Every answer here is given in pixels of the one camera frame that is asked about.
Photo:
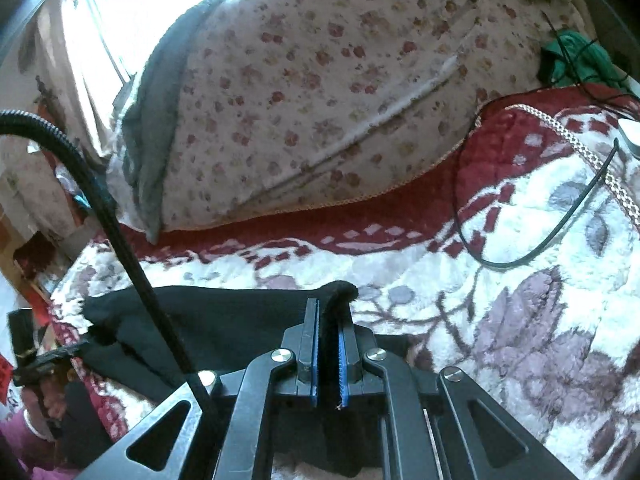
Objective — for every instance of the black pants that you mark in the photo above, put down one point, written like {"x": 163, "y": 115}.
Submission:
{"x": 225, "y": 320}

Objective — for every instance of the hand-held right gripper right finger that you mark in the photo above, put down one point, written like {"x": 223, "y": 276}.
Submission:
{"x": 344, "y": 360}

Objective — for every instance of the cream floral quilt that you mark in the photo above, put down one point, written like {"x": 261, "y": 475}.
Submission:
{"x": 325, "y": 85}

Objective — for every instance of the green cloth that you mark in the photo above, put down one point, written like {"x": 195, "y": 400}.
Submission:
{"x": 605, "y": 67}

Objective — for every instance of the red white floral blanket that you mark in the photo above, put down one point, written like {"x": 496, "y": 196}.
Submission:
{"x": 500, "y": 320}

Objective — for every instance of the white charger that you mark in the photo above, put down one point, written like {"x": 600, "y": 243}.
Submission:
{"x": 631, "y": 132}

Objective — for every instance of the beige curtain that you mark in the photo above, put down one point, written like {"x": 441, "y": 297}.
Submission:
{"x": 50, "y": 85}

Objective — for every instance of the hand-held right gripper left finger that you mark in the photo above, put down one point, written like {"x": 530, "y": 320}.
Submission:
{"x": 312, "y": 355}

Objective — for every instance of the person's left hand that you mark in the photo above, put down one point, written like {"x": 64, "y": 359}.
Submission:
{"x": 42, "y": 400}

